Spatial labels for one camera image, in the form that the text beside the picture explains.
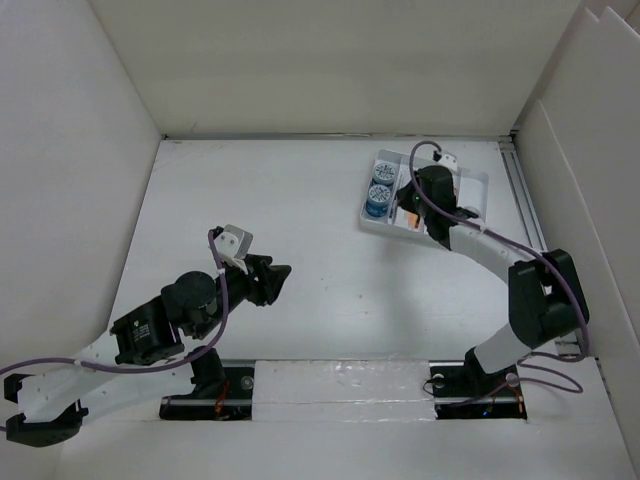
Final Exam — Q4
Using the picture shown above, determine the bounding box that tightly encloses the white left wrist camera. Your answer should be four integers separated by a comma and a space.
208, 224, 253, 274

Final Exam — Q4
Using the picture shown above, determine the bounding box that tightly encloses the white compartment organizer tray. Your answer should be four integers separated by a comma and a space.
360, 149, 489, 247

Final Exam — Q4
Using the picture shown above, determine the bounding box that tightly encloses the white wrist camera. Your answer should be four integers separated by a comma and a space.
433, 151, 458, 171
208, 224, 253, 274

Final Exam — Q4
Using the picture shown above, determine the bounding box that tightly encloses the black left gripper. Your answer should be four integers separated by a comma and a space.
194, 253, 291, 339

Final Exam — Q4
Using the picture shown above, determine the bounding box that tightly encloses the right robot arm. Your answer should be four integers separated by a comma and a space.
396, 165, 589, 404

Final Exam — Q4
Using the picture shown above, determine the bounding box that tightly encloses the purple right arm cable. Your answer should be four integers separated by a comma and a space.
408, 141, 591, 404

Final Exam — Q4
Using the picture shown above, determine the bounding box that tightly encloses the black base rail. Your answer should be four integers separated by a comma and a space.
159, 360, 527, 423

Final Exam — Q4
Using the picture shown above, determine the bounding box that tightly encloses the black gel pen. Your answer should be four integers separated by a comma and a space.
389, 198, 400, 225

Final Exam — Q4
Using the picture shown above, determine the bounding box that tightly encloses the blue cleaning gel jar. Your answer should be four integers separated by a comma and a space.
364, 183, 392, 219
372, 159, 399, 186

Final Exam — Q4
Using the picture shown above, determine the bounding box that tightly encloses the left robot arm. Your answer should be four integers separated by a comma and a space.
1, 255, 292, 448

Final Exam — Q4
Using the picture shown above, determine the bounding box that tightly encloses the orange highlighter pen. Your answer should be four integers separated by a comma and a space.
405, 212, 421, 231

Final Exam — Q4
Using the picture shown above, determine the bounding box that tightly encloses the aluminium side rail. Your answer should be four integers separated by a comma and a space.
499, 133, 581, 357

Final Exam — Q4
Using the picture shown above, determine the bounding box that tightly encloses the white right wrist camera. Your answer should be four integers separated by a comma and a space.
433, 151, 458, 171

